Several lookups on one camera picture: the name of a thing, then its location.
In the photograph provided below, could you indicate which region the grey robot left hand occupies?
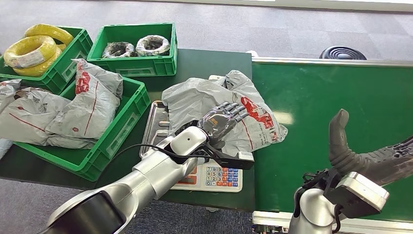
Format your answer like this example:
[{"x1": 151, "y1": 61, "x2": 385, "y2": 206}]
[{"x1": 197, "y1": 101, "x2": 250, "y2": 146}]

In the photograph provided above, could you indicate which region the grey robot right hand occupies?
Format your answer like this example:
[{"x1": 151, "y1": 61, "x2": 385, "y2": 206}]
[{"x1": 328, "y1": 109, "x2": 413, "y2": 187}]

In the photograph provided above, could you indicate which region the grey courier bag black logo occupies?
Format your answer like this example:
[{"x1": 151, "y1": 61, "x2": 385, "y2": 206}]
[{"x1": 161, "y1": 69, "x2": 288, "y2": 158}]

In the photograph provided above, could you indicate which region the green conveyor belt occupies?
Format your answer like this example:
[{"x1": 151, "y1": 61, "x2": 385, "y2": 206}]
[{"x1": 252, "y1": 57, "x2": 413, "y2": 234}]

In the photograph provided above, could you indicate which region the electronic scale steel tray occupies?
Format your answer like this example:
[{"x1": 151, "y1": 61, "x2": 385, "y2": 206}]
[{"x1": 139, "y1": 100, "x2": 243, "y2": 193}]

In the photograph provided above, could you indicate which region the green crate with courier bags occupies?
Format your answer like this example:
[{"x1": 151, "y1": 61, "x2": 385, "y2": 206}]
[{"x1": 14, "y1": 77, "x2": 151, "y2": 182}]

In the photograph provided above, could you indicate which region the green crate with wrapped coils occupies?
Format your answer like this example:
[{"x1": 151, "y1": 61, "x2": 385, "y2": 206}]
[{"x1": 87, "y1": 22, "x2": 178, "y2": 78}]

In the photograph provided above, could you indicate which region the black round ribbed stool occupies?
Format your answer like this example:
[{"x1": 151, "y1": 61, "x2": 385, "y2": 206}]
[{"x1": 319, "y1": 46, "x2": 368, "y2": 61}]

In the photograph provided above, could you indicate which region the grey courier bag red print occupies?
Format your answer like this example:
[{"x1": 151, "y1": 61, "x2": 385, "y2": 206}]
[{"x1": 45, "y1": 58, "x2": 124, "y2": 150}]

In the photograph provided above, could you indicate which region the green crate with yellow coils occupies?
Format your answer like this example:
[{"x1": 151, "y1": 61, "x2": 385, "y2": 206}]
[{"x1": 0, "y1": 25, "x2": 94, "y2": 94}]

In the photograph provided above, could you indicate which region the grey courier bag red line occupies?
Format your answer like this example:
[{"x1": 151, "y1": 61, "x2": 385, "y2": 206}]
[{"x1": 0, "y1": 87, "x2": 72, "y2": 146}]

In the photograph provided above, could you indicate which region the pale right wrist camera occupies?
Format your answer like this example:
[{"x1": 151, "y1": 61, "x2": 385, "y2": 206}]
[{"x1": 335, "y1": 171, "x2": 390, "y2": 219}]

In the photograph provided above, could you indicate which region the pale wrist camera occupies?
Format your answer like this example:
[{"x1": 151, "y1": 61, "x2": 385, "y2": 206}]
[
  {"x1": 237, "y1": 151, "x2": 255, "y2": 162},
  {"x1": 335, "y1": 171, "x2": 390, "y2": 219}
]

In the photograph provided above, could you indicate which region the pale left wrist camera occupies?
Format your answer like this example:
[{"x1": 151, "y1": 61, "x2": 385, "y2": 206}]
[{"x1": 237, "y1": 151, "x2": 255, "y2": 162}]

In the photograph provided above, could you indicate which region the pale plastic-wrapped wire coil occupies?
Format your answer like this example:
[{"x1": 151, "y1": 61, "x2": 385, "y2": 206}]
[{"x1": 135, "y1": 35, "x2": 171, "y2": 57}]

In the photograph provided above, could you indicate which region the dark plastic-wrapped wire coil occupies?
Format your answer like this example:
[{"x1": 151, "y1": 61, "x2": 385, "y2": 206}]
[{"x1": 102, "y1": 41, "x2": 136, "y2": 59}]

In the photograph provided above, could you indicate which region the yellow wire coil white label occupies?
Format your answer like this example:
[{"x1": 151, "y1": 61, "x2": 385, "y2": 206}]
[{"x1": 3, "y1": 35, "x2": 58, "y2": 69}]

